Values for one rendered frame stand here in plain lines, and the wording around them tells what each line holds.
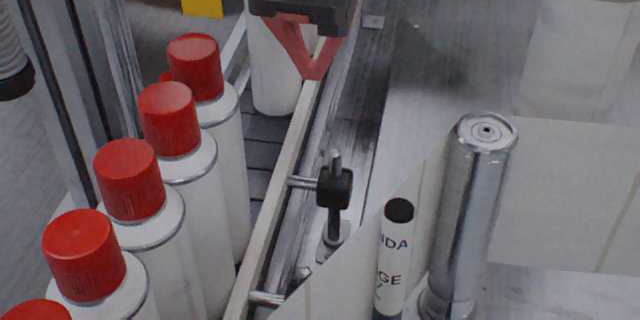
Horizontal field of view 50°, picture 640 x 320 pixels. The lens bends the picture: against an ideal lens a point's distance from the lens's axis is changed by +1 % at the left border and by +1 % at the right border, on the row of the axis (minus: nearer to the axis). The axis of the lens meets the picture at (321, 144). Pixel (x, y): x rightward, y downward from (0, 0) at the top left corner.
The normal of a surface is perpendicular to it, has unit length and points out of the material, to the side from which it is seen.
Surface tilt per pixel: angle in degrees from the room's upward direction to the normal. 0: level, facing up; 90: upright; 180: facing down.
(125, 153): 3
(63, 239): 2
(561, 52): 92
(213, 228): 90
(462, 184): 90
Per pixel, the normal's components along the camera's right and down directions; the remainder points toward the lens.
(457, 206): -0.61, 0.54
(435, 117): 0.00, -0.73
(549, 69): -0.77, 0.43
